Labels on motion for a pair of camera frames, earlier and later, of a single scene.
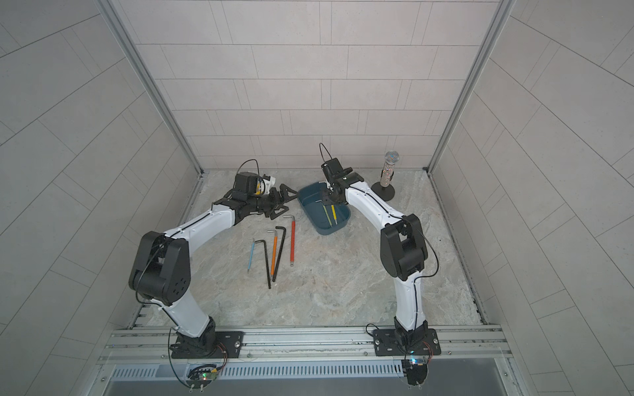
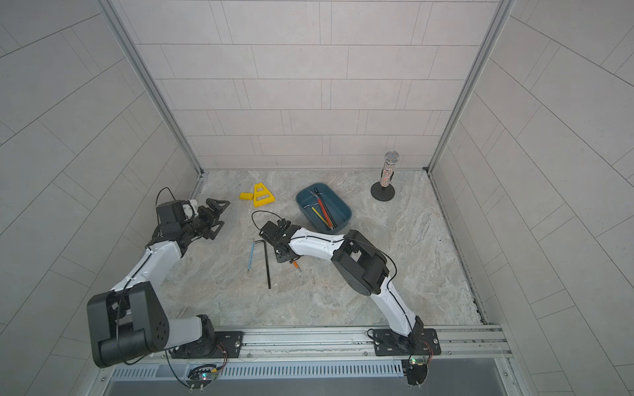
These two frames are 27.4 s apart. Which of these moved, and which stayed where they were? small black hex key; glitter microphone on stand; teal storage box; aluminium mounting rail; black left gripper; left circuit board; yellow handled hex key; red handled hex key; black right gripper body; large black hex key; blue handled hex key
Moved: black left gripper; large black hex key; red handled hex key; black right gripper body; yellow handled hex key
Stayed: glitter microphone on stand; blue handled hex key; small black hex key; left circuit board; teal storage box; aluminium mounting rail
